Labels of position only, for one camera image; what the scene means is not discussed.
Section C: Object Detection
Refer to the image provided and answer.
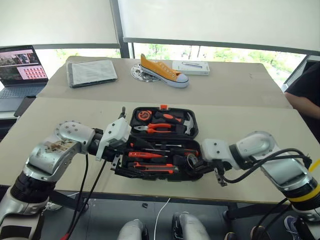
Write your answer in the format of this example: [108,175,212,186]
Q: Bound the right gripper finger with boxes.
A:
[214,167,228,188]

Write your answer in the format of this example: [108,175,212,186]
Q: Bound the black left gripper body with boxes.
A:
[103,140,130,164]

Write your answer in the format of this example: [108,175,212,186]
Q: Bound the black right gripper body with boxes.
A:
[194,158,226,175]

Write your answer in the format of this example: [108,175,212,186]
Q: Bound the long screwdriver black orange handle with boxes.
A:
[142,147,200,158]

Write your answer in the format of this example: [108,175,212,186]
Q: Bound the orange voltage tester pen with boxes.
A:
[127,150,164,159]

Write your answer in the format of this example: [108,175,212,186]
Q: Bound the short screwdriver black orange handle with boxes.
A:
[128,136,183,151]

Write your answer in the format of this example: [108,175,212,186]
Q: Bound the black orange utility knife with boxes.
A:
[127,161,181,175]

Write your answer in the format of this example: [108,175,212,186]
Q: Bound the black plastic tool case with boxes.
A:
[110,104,209,183]

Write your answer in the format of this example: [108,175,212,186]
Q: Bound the orange black tape measure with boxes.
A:
[135,109,154,124]

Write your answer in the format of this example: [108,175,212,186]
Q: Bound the round silver disc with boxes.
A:
[130,62,161,83]

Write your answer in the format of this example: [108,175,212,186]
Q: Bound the black table leg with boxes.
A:
[48,190,90,214]
[222,201,292,221]

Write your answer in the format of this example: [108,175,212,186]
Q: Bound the tablet in clear plastic sleeve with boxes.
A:
[66,59,119,89]

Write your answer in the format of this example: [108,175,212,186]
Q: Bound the orange canvas sneaker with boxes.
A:
[139,53,190,89]

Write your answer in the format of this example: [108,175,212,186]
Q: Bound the silver right robot leg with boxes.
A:
[171,211,211,240]

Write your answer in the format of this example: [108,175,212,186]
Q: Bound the silver robot leg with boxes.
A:
[116,219,149,240]
[171,211,211,240]

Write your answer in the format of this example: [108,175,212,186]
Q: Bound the silver left robot leg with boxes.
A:
[116,219,149,240]

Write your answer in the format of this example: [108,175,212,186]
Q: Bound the white red sneaker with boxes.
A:
[44,201,64,212]

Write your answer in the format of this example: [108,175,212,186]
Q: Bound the flat white product box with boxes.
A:
[171,60,211,76]

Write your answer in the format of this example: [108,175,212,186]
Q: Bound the blue grey sneaker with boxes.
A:
[283,215,301,236]

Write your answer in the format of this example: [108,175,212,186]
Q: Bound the open laptop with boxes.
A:
[0,44,49,113]

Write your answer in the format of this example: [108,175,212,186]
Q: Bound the narrow white roller blind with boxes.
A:
[0,0,121,48]

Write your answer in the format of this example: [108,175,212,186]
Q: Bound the person in black clothes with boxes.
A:
[283,62,320,136]

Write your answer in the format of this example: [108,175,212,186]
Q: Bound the wide white roller blind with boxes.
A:
[117,0,320,52]

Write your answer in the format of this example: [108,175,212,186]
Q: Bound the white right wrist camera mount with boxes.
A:
[200,138,241,171]

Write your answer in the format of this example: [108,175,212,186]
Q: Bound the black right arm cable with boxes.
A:
[220,147,314,240]

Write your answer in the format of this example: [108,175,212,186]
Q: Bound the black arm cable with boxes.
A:
[220,147,314,240]
[59,159,107,240]
[65,153,89,240]

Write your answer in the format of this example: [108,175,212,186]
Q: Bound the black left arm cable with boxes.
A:
[59,159,107,240]
[65,153,89,240]

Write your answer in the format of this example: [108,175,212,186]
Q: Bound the orange handled pliers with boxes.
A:
[133,122,176,135]

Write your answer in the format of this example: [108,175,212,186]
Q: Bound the claw hammer orange black handle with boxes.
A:
[153,111,196,137]

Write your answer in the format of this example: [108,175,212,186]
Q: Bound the thin white cable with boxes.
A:
[152,197,172,240]

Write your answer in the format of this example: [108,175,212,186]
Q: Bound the dark grey window frame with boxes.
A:
[0,0,320,60]

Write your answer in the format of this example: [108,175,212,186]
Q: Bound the yellow strap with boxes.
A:
[307,157,320,174]

